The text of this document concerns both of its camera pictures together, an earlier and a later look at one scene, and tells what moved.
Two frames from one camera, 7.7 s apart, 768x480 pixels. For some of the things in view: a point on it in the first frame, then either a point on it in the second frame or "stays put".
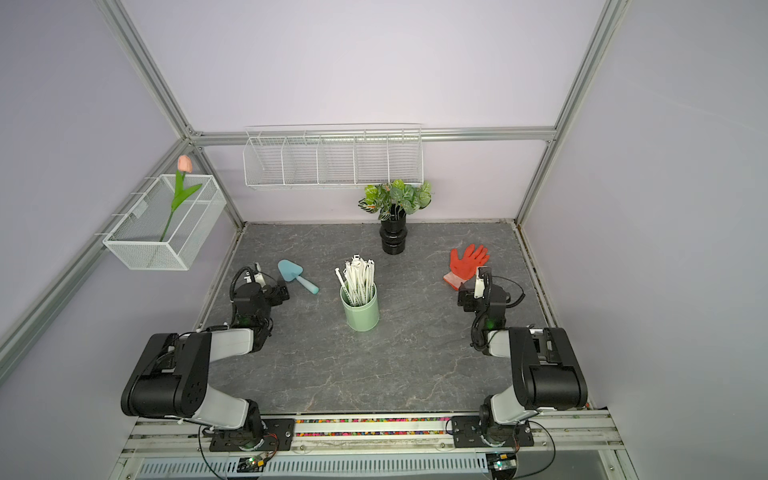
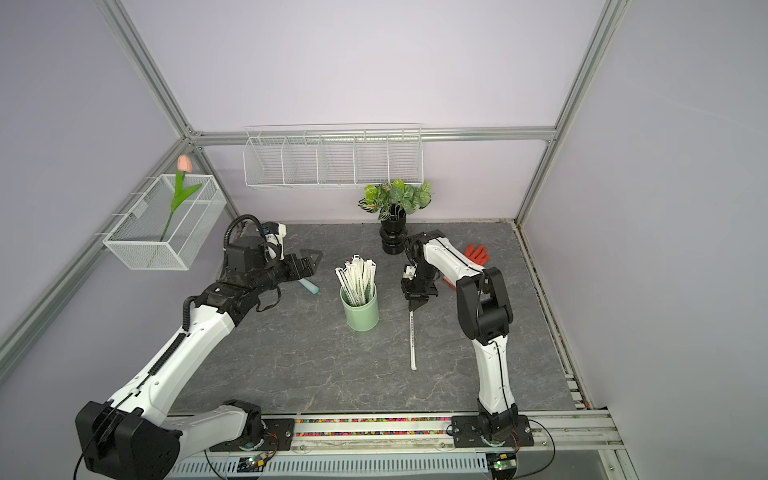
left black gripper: [276, 297] → [308, 268]
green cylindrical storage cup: [364, 317] stays put
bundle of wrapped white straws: [358, 280] stays put
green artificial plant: [392, 201] stays put
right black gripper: [466, 298] → [413, 296]
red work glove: [461, 270] stays put
